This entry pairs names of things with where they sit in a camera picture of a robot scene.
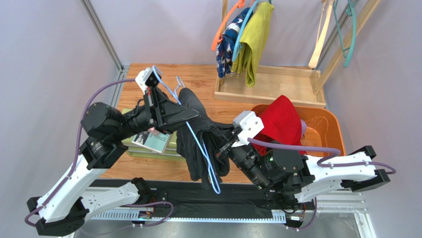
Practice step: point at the wooden clothes rack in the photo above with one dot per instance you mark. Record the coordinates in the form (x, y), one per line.
(303, 86)

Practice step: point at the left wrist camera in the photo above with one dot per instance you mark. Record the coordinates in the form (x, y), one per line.
(147, 80)

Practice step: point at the purple trousers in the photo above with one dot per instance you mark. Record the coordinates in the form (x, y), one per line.
(303, 127)

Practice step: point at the blue wire hanger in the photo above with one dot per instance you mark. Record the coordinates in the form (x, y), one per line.
(201, 145)

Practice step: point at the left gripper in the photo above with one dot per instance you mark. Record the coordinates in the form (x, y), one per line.
(163, 113)

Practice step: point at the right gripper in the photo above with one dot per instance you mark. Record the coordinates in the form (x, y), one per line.
(226, 144)

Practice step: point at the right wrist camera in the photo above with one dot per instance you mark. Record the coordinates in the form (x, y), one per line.
(249, 124)

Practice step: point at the black trousers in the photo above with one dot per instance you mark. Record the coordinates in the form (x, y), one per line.
(204, 128)

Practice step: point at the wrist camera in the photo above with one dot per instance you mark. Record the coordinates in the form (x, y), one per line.
(249, 124)
(147, 80)

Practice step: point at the orange plastic basket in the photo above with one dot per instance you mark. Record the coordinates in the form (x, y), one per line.
(322, 130)

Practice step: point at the green box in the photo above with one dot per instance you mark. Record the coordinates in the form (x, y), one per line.
(169, 154)

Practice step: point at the beige hanger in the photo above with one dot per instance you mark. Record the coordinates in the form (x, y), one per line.
(327, 8)

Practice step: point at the light blue hanger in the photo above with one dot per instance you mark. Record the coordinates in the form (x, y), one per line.
(237, 47)

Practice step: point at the orange hanger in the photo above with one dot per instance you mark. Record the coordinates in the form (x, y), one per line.
(225, 15)

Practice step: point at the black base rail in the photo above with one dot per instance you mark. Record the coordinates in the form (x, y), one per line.
(238, 203)

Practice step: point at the red trousers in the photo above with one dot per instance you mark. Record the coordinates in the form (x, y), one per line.
(281, 122)

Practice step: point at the teal book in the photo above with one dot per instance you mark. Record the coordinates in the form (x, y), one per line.
(154, 142)

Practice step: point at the blue patterned trousers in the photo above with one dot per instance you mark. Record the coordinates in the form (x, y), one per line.
(224, 49)

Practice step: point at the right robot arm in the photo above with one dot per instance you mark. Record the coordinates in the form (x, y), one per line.
(298, 174)

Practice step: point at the yellow-green trousers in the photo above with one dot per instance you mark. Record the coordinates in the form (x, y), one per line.
(253, 42)

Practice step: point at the aluminium frame post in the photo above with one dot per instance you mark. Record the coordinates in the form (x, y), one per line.
(92, 14)

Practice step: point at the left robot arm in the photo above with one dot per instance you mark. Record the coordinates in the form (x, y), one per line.
(65, 209)

